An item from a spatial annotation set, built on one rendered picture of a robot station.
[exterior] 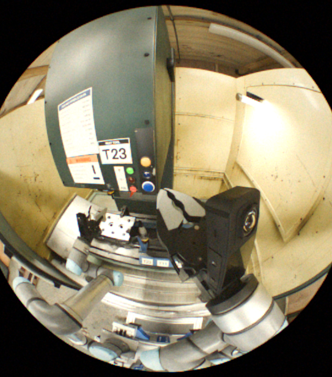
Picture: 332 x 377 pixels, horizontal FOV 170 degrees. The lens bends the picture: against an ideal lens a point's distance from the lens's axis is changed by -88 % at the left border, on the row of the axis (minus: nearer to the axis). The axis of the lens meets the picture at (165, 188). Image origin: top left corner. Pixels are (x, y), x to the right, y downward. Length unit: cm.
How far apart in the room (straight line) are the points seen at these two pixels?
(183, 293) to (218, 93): 185
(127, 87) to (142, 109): 7
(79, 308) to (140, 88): 56
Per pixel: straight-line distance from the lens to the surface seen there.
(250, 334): 18
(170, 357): 27
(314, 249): 68
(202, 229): 15
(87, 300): 42
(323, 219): 65
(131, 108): 30
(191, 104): 131
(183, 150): 139
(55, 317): 37
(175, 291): 106
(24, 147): 144
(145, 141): 30
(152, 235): 66
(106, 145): 34
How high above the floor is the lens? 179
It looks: 38 degrees down
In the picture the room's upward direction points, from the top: straight up
